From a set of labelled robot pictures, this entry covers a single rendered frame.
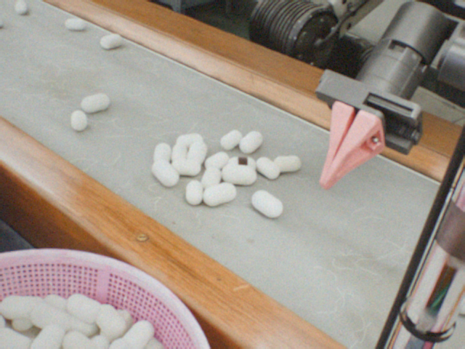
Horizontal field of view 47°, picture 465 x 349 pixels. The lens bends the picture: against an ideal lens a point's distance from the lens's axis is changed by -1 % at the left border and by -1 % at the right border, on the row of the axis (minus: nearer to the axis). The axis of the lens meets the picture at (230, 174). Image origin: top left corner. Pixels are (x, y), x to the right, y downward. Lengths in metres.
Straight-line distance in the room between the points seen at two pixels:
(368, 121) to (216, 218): 0.18
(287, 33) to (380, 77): 0.47
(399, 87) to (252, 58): 0.35
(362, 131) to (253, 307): 0.19
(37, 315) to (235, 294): 0.16
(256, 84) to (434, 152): 0.26
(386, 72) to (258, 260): 0.22
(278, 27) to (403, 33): 0.48
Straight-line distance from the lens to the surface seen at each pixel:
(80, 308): 0.47
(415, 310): 0.27
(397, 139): 0.55
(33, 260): 0.48
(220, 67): 0.82
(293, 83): 0.78
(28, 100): 0.76
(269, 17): 1.03
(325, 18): 1.02
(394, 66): 0.54
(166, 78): 0.81
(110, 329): 0.45
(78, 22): 0.97
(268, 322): 0.43
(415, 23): 0.57
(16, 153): 0.61
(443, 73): 0.57
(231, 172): 0.58
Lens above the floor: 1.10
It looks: 36 degrees down
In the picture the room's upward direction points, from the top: 6 degrees clockwise
